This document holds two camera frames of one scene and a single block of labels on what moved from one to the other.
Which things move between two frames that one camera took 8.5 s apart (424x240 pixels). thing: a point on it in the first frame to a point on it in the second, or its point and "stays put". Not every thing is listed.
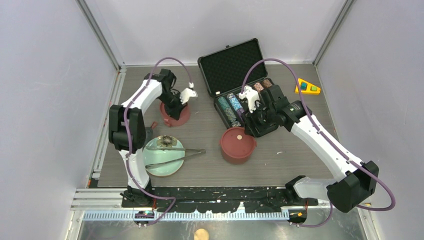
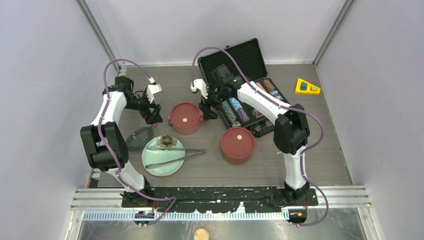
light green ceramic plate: [151, 157] stays put
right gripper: [249, 118] to [209, 113]
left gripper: [175, 112] to [154, 117]
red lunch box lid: [235, 143] stays put
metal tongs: [200, 151] stays put
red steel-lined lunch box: [236, 147] stays put
